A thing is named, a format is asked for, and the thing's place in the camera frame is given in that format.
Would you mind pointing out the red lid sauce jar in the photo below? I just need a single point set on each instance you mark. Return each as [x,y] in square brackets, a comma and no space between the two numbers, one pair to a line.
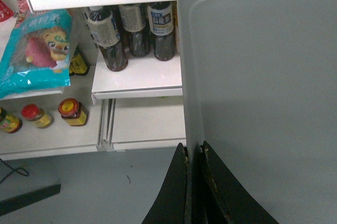
[37,116]

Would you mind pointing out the dark tea bottle left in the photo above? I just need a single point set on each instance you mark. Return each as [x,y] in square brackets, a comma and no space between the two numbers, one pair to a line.
[102,24]

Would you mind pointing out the grey silver tray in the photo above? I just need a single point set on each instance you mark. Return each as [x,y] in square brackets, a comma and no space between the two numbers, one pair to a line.
[259,86]

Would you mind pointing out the teal snack bag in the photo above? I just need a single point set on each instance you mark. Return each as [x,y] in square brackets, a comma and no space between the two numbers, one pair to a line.
[37,55]

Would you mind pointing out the dark tea bottle middle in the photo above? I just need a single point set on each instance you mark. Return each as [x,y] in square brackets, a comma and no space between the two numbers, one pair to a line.
[134,21]

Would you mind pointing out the yellow lid sauce jar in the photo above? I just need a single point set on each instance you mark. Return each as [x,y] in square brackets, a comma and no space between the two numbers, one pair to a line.
[9,122]

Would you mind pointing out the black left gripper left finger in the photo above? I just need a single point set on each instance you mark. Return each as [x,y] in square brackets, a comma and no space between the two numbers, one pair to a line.
[170,203]

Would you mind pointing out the white middle shelf board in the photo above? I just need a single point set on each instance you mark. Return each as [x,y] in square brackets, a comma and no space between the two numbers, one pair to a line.
[144,77]

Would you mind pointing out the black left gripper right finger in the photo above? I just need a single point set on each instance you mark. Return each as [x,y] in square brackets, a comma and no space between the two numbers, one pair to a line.
[226,200]

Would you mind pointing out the red spout pouch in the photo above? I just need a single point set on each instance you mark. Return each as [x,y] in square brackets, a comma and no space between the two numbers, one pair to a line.
[5,12]

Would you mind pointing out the red gold lid jar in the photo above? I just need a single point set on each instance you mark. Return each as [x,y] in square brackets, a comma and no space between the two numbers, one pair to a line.
[73,112]

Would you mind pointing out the dark tea bottle blue label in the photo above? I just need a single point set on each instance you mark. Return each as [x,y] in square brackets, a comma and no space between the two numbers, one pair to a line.
[160,17]

